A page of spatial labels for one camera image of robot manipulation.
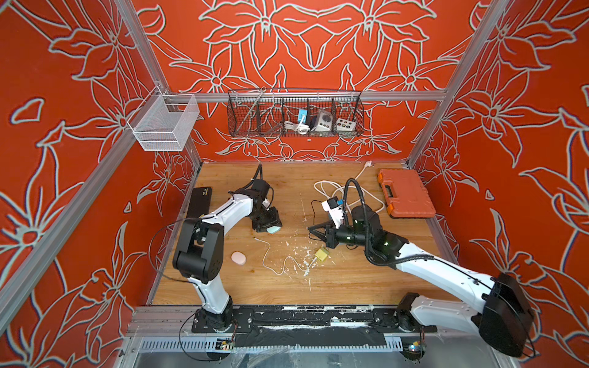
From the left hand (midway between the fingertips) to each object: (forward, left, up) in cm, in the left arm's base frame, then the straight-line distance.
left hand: (277, 224), depth 90 cm
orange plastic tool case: (+20, -57, -1) cm, 60 cm away
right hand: (-11, -12, +15) cm, 22 cm away
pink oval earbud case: (-13, +14, -5) cm, 19 cm away
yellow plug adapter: (-10, -18, -3) cm, 21 cm away
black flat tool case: (+11, +37, -4) cm, 39 cm away
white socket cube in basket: (+36, -26, +24) cm, 50 cm away
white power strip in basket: (+33, -17, +27) cm, 46 cm away
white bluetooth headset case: (-3, +1, +1) cm, 4 cm away
